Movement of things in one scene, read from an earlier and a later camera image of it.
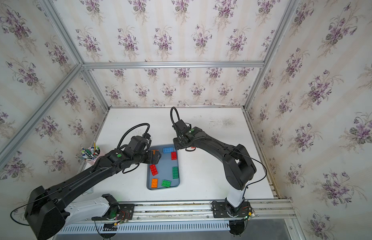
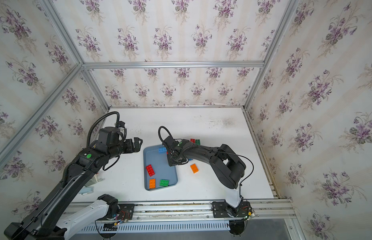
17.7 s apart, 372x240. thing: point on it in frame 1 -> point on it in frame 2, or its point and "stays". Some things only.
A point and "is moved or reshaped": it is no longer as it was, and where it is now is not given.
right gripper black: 176,144 -> 170,162
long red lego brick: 153,170 is moved or reshaped
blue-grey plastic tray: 165,173 stays
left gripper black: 150,160 -> 128,142
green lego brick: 165,183 stays
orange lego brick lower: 154,183 stays
